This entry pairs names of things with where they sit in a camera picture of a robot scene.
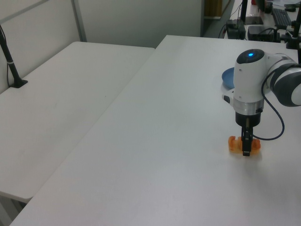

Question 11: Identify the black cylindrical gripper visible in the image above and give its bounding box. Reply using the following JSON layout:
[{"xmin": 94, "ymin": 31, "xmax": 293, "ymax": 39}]
[{"xmin": 233, "ymin": 97, "xmax": 264, "ymax": 157}]

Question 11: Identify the orange twisted bread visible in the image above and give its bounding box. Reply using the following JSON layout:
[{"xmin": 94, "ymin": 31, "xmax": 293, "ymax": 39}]
[{"xmin": 228, "ymin": 135, "xmax": 261, "ymax": 156}]

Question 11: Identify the blue round plate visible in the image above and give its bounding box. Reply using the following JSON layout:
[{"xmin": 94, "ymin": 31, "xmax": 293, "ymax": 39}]
[{"xmin": 221, "ymin": 66, "xmax": 236, "ymax": 90}]

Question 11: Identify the black mini computer box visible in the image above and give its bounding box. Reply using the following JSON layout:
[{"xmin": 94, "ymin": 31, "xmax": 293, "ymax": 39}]
[{"xmin": 247, "ymin": 25, "xmax": 267, "ymax": 40}]

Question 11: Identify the black flat tablet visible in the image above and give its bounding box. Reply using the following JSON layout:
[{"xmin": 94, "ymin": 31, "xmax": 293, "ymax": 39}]
[{"xmin": 245, "ymin": 16, "xmax": 264, "ymax": 25}]

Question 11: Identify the black keyboard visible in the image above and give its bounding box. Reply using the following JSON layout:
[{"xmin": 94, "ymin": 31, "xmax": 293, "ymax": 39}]
[{"xmin": 272, "ymin": 8, "xmax": 293, "ymax": 27}]

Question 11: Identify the black vertical monitor pole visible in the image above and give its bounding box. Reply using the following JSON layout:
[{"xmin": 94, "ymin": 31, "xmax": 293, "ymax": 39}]
[{"xmin": 241, "ymin": 0, "xmax": 248, "ymax": 24}]

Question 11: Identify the wooden cabinet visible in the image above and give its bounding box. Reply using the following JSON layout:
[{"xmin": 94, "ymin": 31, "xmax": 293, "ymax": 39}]
[{"xmin": 204, "ymin": 0, "xmax": 223, "ymax": 18}]

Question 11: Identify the black slanted stand pole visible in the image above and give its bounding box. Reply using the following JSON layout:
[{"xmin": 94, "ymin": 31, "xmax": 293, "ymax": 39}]
[{"xmin": 0, "ymin": 24, "xmax": 28, "ymax": 89}]

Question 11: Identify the black device with cables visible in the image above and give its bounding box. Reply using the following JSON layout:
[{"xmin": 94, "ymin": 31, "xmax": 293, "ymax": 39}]
[{"xmin": 257, "ymin": 27, "xmax": 282, "ymax": 43}]

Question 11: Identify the black clamp camera mount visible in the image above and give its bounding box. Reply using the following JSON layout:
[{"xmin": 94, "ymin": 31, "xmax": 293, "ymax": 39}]
[{"xmin": 281, "ymin": 9, "xmax": 301, "ymax": 50}]

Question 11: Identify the black electronics box with cables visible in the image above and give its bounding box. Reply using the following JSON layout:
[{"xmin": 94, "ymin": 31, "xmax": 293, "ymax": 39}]
[{"xmin": 226, "ymin": 19, "xmax": 246, "ymax": 40}]

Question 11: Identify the grey metal partition post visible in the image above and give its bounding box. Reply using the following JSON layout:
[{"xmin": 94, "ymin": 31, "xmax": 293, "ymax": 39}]
[{"xmin": 71, "ymin": 0, "xmax": 88, "ymax": 43}]

